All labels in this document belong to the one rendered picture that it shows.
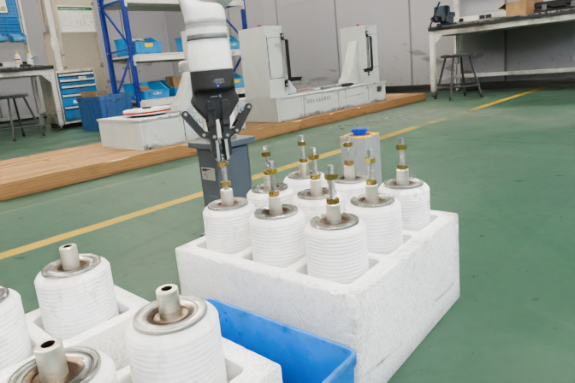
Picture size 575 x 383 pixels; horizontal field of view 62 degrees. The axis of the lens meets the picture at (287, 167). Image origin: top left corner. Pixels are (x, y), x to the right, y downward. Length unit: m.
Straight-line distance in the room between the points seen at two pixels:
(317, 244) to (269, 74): 3.00
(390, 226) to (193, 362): 0.42
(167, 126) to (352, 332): 2.45
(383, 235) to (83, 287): 0.46
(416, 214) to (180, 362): 0.55
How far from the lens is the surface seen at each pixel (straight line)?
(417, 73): 6.59
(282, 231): 0.77
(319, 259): 0.71
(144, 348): 0.50
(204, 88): 0.82
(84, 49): 7.32
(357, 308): 0.68
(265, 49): 3.65
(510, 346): 0.92
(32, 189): 2.63
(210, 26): 0.82
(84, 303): 0.69
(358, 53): 4.69
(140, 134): 2.93
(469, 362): 0.87
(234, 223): 0.85
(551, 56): 5.99
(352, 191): 0.95
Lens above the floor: 0.49
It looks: 12 degrees down
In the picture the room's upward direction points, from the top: 5 degrees counter-clockwise
